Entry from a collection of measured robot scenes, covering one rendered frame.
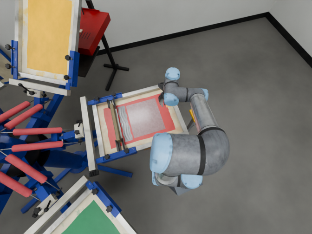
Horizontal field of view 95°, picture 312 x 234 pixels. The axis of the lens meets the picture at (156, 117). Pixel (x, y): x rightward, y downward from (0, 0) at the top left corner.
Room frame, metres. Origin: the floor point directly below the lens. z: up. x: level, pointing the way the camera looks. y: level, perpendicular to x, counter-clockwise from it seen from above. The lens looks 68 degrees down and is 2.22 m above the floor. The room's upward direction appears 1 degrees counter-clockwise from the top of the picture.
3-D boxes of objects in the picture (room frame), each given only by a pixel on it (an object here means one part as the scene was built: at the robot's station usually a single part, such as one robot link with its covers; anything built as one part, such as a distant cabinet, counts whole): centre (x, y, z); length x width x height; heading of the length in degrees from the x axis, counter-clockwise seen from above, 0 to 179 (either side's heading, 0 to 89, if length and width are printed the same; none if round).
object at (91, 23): (1.58, 0.85, 1.06); 0.61 x 0.46 x 0.12; 166
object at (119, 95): (0.70, 0.48, 0.98); 0.30 x 0.05 x 0.07; 106
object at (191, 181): (-0.01, -0.18, 1.37); 0.13 x 0.12 x 0.14; 86
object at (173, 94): (0.39, -0.10, 1.57); 0.11 x 0.11 x 0.08; 86
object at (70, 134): (0.34, 0.71, 1.02); 0.17 x 0.06 x 0.05; 106
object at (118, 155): (0.16, 0.32, 0.98); 0.30 x 0.05 x 0.07; 106
